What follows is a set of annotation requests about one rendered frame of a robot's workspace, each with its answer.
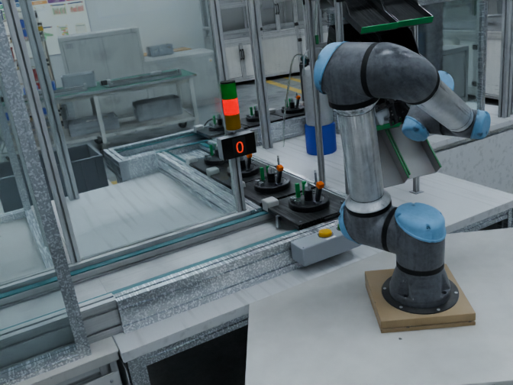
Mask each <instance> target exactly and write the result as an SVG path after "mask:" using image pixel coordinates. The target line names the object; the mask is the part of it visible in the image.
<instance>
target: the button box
mask: <svg viewBox="0 0 513 385"><path fill-rule="evenodd" d="M329 229H330V230H332V235H331V236H329V237H321V236H319V233H318V232H316V233H314V234H311V235H308V236H305V237H303V238H299V239H296V240H294V241H291V249H292V259H293V260H295V261H297V262H298V263H300V264H301V265H302V266H304V267H306V266H308V265H311V264H314V263H317V262H319V261H321V260H324V259H327V258H329V257H333V256H334V255H337V254H340V253H343V252H345V251H348V250H351V249H353V248H357V247H359V246H360V244H357V243H355V242H354V241H351V240H348V239H347V238H345V237H344V236H343V234H342V233H341V231H340V230H339V229H338V228H337V225H336V226H334V227H331V228H329Z"/></svg>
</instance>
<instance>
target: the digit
mask: <svg viewBox="0 0 513 385"><path fill-rule="evenodd" d="M232 144H233V150H234V156H235V157H236V156H240V155H242V154H247V147H246V141H245V136H243V137H237V138H234V139H232Z"/></svg>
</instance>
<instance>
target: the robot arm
mask: <svg viewBox="0 0 513 385"><path fill-rule="evenodd" d="M314 83H315V87H316V89H317V90H318V91H319V92H320V93H322V94H324V95H327V98H328V103H329V107H330V108H331V109H333V110H335V111H336V112H337V119H338V124H339V129H340V138H341V143H342V148H343V153H344V163H345V167H346V173H347V182H348V187H349V192H350V194H349V195H348V196H347V197H346V199H345V201H344V203H343V204H342V206H341V207H340V215H339V218H338V221H339V227H340V231H341V233H342V234H343V236H344V237H345V238H347V239H348V240H351V241H354V242H355V243H357V244H364V245H367V246H370V247H372V248H377V249H380V250H383V251H388V252H390V253H393V254H396V266H395V269H394V272H393V275H392V278H391V280H390V283H389V292H390V294H391V296H392V298H393V299H394V300H396V301H397V302H399V303H401V304H402V305H405V306H409V307H412V308H417V309H429V308H434V307H438V306H441V305H443V304H444V303H446V302H447V301H448V300H449V298H450V296H451V285H450V281H449V279H448V276H447V273H446V270H445V268H444V255H445V237H446V233H447V231H446V228H445V219H444V216H443V215H442V213H441V212H440V211H439V210H438V209H436V208H435V207H433V206H431V205H427V204H424V203H420V202H416V203H412V202H407V203H404V204H401V205H400V206H399V207H395V206H392V200H391V196H390V194H389V193H388V192H387V191H386V190H384V188H383V181H382V168H381V162H380V155H379V143H378V136H377V130H376V118H377V120H378V122H379V124H380V125H384V118H385V117H386V116H387V115H388V113H389V114H390V118H391V119H389V124H390V126H391V127H392V126H393V125H396V124H398V123H399V122H401V123H402V124H403V126H402V133H403V134H404V135H405V136H406V137H407V138H409V139H411V140H413V141H425V140H426V139H427V138H428V136H429V134H439V135H446V136H453V137H459V138H469V139H480V140H481V139H483V138H485V137H486V135H487V134H488V133H489V129H490V124H491V117H490V114H489V113H488V112H487V111H481V110H479V109H478V110H474V109H471V108H470V107H469V106H468V105H467V104H466V103H465V102H464V101H463V100H462V99H461V98H460V97H459V96H458V95H457V94H456V93H455V92H454V91H453V89H454V81H453V78H452V76H451V75H450V74H449V73H447V72H445V71H437V69H436V68H435V67H434V66H433V65H432V64H431V63H430V62H429V61H427V60H426V59H425V58H423V57H422V56H420V55H419V54H417V53H415V52H414V51H412V50H409V49H408V48H406V47H403V46H401V45H398V44H393V43H388V42H381V43H378V42H349V41H343V42H335V43H331V44H328V45H327V46H326V47H325V48H324V49H323V50H322V51H321V52H320V53H319V55H318V59H317V60H316V63H315V68H314ZM379 98H382V99H389V100H387V101H385V102H384V103H382V104H380V105H378V106H376V107H375V109H374V105H375V104H376V103H377V102H378V101H379ZM388 109H389V110H388ZM375 116H376V117H375ZM392 121H394V124H392Z"/></svg>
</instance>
